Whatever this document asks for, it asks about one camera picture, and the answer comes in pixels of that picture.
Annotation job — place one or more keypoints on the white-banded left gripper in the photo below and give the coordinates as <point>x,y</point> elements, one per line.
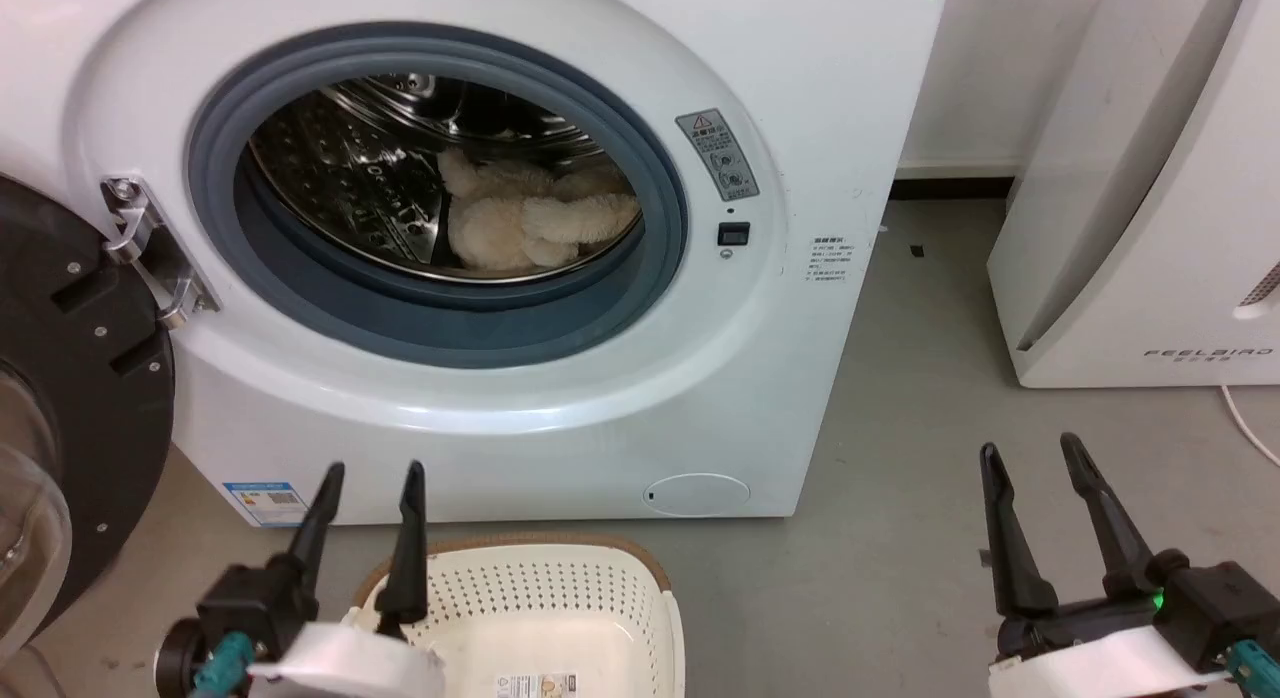
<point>350,668</point>

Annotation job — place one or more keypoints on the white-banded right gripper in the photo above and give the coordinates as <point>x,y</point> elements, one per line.
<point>1190,628</point>

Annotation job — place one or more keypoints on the white perforated laundry basket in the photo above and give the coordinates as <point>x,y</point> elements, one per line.
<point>545,598</point>

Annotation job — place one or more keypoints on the paper label in basket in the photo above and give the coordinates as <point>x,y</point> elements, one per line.
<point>535,686</point>

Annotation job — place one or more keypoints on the white front-load washing machine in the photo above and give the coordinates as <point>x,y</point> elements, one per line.
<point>560,448</point>

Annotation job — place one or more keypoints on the cream plush toy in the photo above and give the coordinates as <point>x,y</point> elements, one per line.
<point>520,223</point>

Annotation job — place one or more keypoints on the blue energy label sticker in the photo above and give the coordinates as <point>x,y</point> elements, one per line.
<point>265,502</point>

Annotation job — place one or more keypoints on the grey rubber door gasket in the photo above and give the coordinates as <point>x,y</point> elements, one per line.
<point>440,323</point>

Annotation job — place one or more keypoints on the black round washer door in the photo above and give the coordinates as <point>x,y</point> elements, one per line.
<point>95,378</point>

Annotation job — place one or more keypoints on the white air purifier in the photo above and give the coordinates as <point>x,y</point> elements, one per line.
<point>1160,228</point>

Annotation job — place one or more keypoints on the round drain filter cover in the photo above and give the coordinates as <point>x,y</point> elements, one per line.
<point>697,494</point>

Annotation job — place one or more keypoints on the small printed text sticker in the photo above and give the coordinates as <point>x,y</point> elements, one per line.
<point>830,263</point>

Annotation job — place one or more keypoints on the metal door hinge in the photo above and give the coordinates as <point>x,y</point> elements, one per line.
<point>150,248</point>

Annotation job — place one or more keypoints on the steel washer drum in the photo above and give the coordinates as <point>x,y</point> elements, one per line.
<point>340,168</point>

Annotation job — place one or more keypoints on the black door lock latch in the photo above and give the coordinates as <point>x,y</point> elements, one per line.
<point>733,234</point>

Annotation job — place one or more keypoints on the grey warning sticker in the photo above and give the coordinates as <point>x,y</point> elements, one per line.
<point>722,156</point>

